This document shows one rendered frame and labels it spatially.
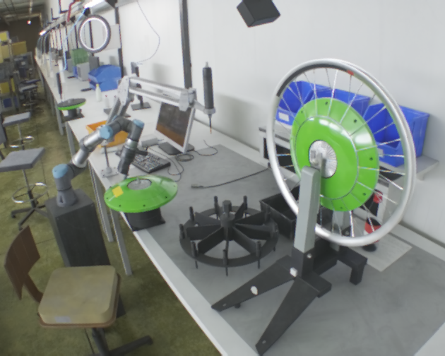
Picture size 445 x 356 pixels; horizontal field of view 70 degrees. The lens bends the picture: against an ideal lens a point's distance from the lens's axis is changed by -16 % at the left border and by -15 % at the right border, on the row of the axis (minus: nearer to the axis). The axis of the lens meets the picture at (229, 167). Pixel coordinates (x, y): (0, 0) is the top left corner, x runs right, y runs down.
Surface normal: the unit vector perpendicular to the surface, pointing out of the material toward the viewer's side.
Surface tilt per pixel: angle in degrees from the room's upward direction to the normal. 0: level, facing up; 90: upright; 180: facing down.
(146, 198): 21
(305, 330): 0
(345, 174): 92
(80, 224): 90
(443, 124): 90
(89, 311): 0
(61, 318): 90
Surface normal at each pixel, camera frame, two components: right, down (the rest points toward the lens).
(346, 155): -0.71, 0.25
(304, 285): -0.30, -0.79
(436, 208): -0.85, 0.25
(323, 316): -0.05, -0.91
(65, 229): 0.66, 0.27
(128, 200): -0.11, -0.70
